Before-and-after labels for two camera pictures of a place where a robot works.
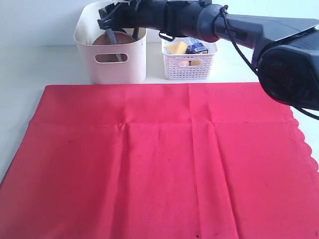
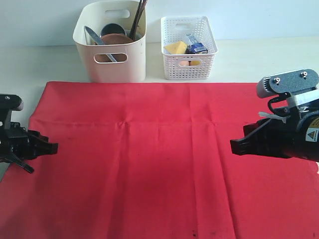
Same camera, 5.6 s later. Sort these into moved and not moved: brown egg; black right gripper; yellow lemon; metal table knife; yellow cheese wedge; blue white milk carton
Moved: black right gripper; metal table knife
Not moved: yellow cheese wedge; yellow lemon; brown egg; blue white milk carton
